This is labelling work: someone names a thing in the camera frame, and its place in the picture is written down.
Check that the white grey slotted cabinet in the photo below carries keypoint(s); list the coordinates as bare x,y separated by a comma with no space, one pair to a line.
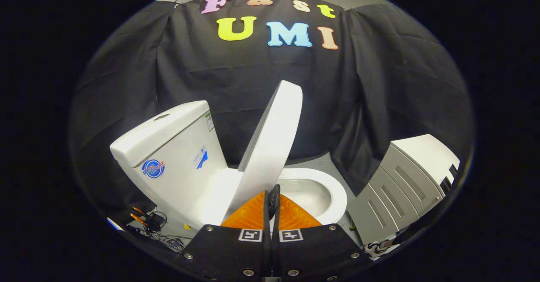
405,180

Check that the orange black hand tools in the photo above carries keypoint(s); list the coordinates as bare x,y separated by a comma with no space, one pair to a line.
152,220

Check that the white ceramic toilet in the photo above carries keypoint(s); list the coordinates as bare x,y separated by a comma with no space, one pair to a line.
177,147

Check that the white toilet seat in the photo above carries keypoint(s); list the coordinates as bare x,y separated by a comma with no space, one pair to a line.
339,197

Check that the small white device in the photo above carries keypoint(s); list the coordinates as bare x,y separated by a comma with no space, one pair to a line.
114,224

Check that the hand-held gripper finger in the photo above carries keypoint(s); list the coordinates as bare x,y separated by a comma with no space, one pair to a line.
276,248
265,239

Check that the person's white black shoe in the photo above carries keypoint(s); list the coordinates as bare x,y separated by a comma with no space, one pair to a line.
379,247

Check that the white toilet lid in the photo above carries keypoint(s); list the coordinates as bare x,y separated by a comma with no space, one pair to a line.
270,147

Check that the black backdrop cloth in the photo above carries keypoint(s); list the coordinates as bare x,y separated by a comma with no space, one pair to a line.
236,88

